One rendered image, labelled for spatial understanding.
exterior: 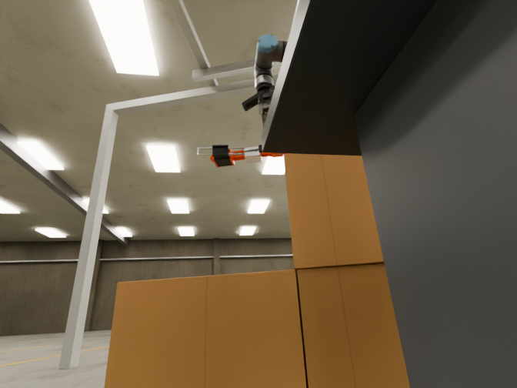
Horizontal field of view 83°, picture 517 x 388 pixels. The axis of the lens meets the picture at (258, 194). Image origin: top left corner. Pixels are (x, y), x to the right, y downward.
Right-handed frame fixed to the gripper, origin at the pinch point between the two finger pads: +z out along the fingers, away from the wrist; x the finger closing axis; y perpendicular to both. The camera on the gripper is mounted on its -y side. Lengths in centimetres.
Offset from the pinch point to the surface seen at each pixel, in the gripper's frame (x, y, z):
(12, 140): 299, -544, -263
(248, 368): -19, -6, 93
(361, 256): -20, 29, 65
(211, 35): 166, -83, -275
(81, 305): 181, -228, 64
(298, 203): -19, 13, 46
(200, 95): 180, -102, -188
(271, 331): -19, 1, 84
